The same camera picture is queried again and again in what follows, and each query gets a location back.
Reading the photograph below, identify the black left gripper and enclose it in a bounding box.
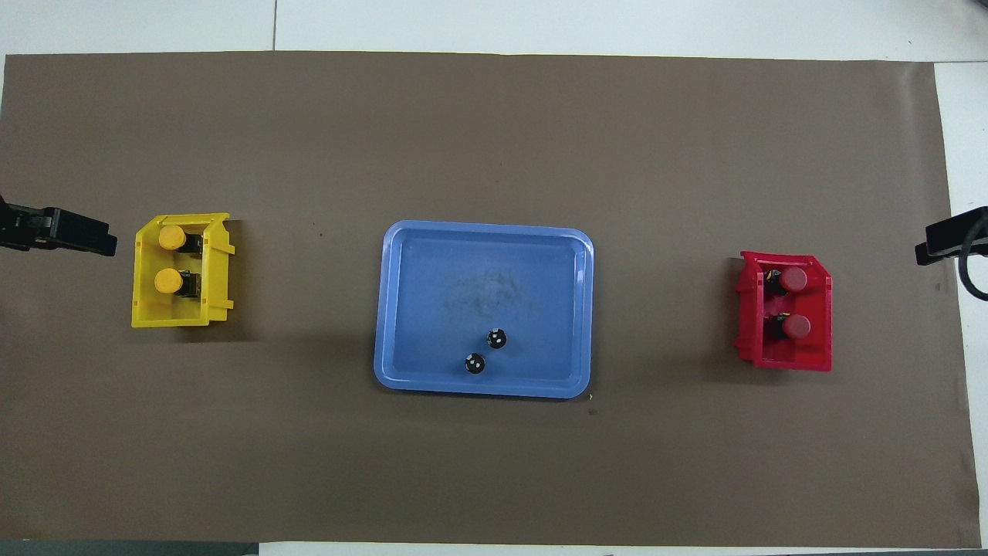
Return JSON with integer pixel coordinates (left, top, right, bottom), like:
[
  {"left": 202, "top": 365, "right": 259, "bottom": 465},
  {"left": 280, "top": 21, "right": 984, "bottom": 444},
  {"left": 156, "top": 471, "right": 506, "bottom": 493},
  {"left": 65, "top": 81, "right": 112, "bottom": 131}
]
[{"left": 0, "top": 197, "right": 118, "bottom": 257}]

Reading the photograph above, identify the yellow plastic bin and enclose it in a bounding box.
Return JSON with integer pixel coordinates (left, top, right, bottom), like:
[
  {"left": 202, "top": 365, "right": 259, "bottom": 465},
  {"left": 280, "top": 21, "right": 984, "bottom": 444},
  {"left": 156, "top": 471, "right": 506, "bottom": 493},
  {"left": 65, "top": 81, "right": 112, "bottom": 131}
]
[{"left": 130, "top": 212, "right": 235, "bottom": 329}]

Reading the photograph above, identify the red push button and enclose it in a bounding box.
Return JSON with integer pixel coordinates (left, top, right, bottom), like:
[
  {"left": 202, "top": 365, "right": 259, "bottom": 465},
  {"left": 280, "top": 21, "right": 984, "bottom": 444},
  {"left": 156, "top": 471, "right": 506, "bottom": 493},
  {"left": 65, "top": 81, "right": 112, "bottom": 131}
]
[
  {"left": 764, "top": 266, "right": 810, "bottom": 296},
  {"left": 764, "top": 312, "right": 813, "bottom": 341}
]

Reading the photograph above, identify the blue plastic tray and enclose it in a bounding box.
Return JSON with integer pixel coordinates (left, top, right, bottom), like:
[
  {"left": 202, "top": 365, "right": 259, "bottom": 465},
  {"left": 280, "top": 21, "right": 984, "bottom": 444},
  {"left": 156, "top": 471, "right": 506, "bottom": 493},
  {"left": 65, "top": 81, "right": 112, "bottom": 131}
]
[{"left": 374, "top": 220, "right": 595, "bottom": 400}]

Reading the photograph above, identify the red plastic bin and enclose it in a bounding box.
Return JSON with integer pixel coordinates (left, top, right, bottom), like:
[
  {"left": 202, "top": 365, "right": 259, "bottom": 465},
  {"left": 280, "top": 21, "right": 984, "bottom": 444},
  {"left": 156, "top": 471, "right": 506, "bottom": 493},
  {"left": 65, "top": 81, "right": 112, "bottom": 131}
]
[{"left": 733, "top": 250, "right": 834, "bottom": 373}]

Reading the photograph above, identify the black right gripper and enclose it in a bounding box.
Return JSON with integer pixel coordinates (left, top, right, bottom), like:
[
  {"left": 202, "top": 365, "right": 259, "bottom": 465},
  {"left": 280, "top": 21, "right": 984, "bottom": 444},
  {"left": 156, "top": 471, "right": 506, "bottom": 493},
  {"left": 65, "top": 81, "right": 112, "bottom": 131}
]
[{"left": 915, "top": 207, "right": 988, "bottom": 267}]

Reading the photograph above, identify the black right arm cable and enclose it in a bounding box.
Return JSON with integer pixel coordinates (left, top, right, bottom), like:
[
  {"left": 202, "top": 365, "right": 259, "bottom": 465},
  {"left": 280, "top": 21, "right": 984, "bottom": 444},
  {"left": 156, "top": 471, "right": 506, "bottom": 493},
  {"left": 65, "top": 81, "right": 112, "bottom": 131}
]
[{"left": 956, "top": 212, "right": 988, "bottom": 302}]

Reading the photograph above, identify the yellow push button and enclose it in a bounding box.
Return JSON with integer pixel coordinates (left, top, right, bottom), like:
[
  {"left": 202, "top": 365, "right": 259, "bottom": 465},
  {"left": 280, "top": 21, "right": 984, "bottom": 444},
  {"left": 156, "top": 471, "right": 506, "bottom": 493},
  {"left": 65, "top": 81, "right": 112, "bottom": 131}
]
[
  {"left": 154, "top": 267, "right": 204, "bottom": 298},
  {"left": 158, "top": 225, "right": 204, "bottom": 256}
]

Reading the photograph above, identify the brown table mat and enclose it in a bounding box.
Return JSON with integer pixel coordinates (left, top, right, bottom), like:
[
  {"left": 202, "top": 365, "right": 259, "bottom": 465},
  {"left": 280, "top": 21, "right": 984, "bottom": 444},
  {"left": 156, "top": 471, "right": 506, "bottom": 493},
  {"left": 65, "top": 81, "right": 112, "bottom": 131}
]
[{"left": 0, "top": 51, "right": 981, "bottom": 549}]

